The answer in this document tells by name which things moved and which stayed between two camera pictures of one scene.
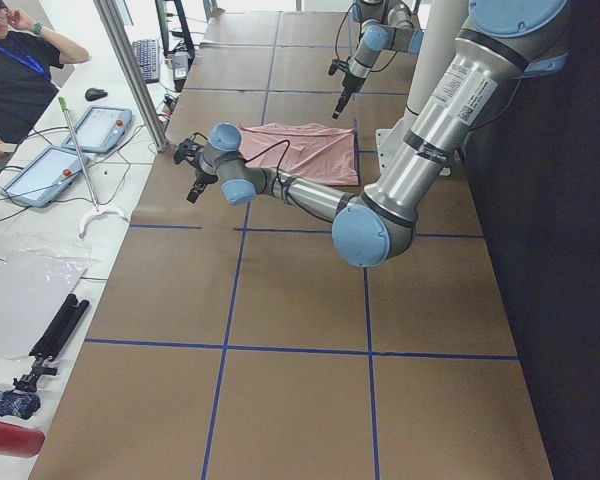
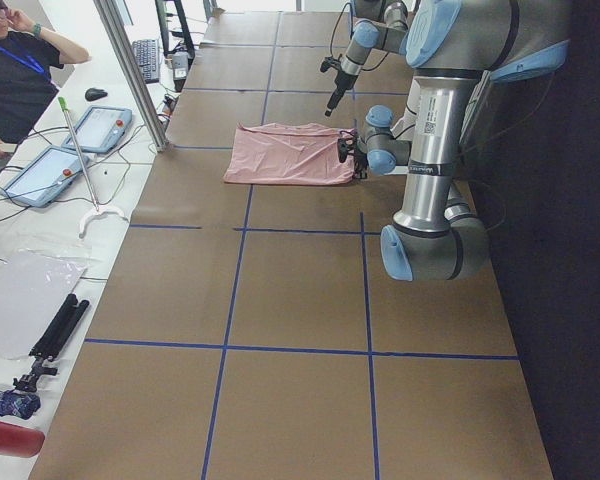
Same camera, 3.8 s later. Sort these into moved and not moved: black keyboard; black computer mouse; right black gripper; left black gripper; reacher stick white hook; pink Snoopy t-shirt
Moved: right black gripper; left black gripper
Not moved: black keyboard; pink Snoopy t-shirt; reacher stick white hook; black computer mouse
